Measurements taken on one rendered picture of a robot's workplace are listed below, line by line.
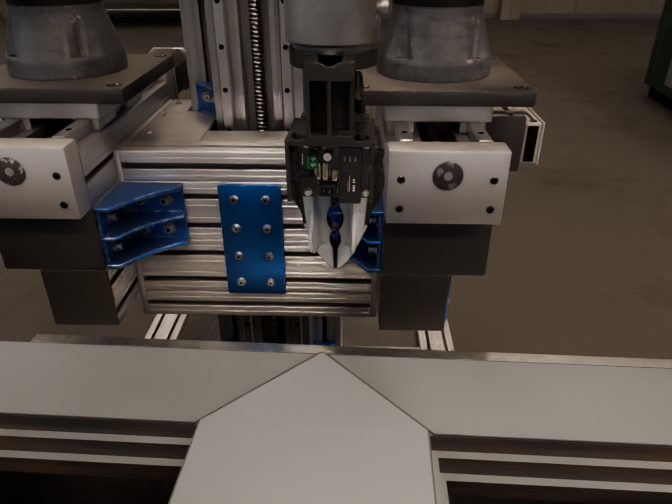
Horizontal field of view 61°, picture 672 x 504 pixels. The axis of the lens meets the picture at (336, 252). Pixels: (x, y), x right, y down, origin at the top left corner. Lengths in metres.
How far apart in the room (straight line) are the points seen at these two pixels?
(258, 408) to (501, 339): 1.60
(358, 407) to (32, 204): 0.46
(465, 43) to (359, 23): 0.32
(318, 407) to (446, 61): 0.45
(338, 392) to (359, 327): 1.17
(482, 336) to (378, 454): 1.60
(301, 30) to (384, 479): 0.33
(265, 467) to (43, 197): 0.44
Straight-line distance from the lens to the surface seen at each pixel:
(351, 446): 0.45
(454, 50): 0.75
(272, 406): 0.48
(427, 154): 0.64
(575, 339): 2.11
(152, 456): 0.51
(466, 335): 2.02
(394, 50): 0.77
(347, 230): 0.54
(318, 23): 0.44
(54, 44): 0.83
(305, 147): 0.47
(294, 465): 0.44
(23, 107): 0.84
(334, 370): 0.51
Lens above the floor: 1.20
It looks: 29 degrees down
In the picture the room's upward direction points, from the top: straight up
